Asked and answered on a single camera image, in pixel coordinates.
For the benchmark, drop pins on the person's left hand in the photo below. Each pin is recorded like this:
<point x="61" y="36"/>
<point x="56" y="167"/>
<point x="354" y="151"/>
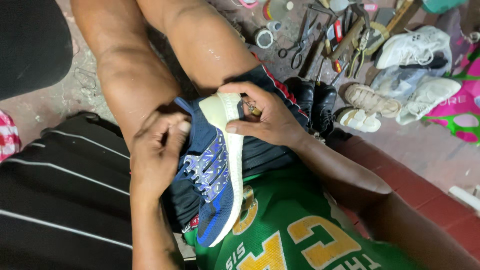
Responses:
<point x="155" y="165"/>

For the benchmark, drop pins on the person's right hand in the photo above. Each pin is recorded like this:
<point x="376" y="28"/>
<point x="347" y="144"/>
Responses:
<point x="275" y="120"/>

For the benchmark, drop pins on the brass-tipped stitching awl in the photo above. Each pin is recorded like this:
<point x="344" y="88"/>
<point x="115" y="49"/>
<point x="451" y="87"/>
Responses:
<point x="256" y="111"/>

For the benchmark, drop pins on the navy blue white-soled sneaker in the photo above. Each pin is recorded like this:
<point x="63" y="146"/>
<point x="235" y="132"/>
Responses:
<point x="215" y="210"/>

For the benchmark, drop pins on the black leather shoe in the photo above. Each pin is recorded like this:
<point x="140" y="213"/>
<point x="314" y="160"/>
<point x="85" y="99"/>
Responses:
<point x="302" y="93"/>
<point x="324" y="107"/>

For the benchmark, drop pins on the small white tape roll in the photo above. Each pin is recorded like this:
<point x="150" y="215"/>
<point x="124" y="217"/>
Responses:
<point x="274" y="26"/>

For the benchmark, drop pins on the black white-striped cloth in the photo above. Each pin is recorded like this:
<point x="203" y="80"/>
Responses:
<point x="63" y="187"/>

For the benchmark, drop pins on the green jersey with yellow letters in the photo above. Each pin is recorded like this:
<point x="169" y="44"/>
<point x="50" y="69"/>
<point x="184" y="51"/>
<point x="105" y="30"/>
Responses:
<point x="292" y="213"/>

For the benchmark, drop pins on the person's right leg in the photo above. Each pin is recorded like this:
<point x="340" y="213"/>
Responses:
<point x="206" y="41"/>

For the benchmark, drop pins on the person's leg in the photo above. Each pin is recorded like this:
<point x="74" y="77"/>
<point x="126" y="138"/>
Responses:
<point x="127" y="63"/>
<point x="206" y="41"/>

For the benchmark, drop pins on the person's left leg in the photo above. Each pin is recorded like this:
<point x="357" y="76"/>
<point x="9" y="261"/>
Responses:
<point x="127" y="63"/>

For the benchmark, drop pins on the red utility knife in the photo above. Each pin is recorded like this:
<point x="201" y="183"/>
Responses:
<point x="338" y="31"/>

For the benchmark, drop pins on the round clear lid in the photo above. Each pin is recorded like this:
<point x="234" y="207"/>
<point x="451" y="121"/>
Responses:
<point x="276" y="9"/>

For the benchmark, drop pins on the clear plastic bag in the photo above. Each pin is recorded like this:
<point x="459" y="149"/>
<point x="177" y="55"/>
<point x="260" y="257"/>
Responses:
<point x="397" y="79"/>

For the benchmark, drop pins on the round wooden brush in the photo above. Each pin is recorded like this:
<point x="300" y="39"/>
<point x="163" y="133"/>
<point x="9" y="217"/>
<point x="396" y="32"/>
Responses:
<point x="377" y="35"/>

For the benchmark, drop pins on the red white checkered cloth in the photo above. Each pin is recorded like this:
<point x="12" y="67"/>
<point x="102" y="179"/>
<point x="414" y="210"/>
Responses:
<point x="7" y="137"/>

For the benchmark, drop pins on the white lace-up sneaker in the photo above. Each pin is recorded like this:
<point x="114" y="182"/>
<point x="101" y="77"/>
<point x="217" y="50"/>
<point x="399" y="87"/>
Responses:
<point x="427" y="97"/>
<point x="412" y="47"/>

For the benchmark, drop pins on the red brick ledge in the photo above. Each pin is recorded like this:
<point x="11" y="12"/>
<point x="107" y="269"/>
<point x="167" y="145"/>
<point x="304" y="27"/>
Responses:
<point x="416" y="195"/>

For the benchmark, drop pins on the black fabric bundle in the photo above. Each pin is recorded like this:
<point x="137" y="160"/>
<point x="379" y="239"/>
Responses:
<point x="32" y="45"/>

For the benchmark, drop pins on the pink and green bag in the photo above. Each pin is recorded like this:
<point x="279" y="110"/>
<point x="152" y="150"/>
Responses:
<point x="459" y="108"/>

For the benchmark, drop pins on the teal plastic container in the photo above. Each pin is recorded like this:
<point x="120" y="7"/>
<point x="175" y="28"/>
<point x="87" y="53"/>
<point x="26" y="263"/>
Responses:
<point x="442" y="4"/>

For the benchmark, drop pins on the white plastic bar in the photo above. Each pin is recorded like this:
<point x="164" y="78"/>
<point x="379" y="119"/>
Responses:
<point x="465" y="197"/>

